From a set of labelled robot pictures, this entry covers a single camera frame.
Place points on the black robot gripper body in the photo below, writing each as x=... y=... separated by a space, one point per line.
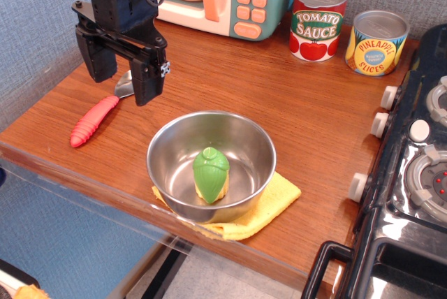
x=126 y=26

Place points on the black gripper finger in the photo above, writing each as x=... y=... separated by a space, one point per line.
x=98 y=58
x=147 y=78

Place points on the spoon with red handle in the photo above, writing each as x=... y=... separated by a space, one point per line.
x=92 y=119

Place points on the white stove knob top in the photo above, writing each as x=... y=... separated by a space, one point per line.
x=388 y=97

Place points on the white stove knob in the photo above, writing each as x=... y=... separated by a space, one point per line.
x=379 y=124
x=388 y=97
x=357 y=186

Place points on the stainless steel bowl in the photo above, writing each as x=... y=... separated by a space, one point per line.
x=248 y=148

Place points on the green and yellow toy corn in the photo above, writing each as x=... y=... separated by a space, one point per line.
x=211 y=175

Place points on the yellow cloth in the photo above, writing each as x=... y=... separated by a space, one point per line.
x=277 y=196

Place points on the tomato sauce can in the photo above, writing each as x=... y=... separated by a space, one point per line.
x=315 y=28

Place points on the pineapple slices can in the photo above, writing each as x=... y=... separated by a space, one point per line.
x=376 y=42

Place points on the white stove knob bottom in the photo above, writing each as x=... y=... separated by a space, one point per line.
x=357 y=186

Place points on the white stove knob middle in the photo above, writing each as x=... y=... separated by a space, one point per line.
x=379 y=124

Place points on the black toy stove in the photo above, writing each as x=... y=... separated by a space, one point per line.
x=399 y=248

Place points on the black oven door handle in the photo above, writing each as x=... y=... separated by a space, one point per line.
x=329 y=250

